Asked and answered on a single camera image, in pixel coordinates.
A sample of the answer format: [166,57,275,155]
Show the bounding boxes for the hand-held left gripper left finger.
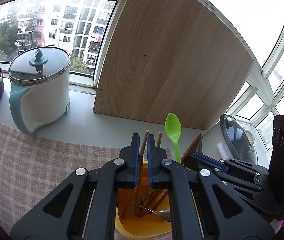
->
[10,133,140,240]

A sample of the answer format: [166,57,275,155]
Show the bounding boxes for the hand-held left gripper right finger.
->
[146,134,275,240]

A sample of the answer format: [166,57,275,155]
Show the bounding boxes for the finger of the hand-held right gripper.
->
[182,155,263,193]
[191,152,271,178]

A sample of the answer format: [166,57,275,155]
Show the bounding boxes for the green plastic spoon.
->
[165,112,182,164]

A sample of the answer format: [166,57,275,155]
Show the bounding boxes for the plain metal spoon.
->
[139,205,172,222]

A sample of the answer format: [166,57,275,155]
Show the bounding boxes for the yellow plastic container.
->
[114,149,200,239]

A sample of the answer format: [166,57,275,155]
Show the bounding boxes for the white floral rice cooker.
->
[199,114,259,167]

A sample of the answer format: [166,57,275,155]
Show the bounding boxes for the light oak wood board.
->
[93,0,255,130]

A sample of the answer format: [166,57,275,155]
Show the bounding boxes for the pink plaid table cloth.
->
[0,116,122,240]

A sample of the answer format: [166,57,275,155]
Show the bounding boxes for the glass lid teal knob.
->
[9,47,70,85]

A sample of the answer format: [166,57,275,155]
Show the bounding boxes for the apartment building outside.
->
[0,0,117,75]

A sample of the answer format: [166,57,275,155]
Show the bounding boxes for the white electric pot teal handle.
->
[9,65,71,134]

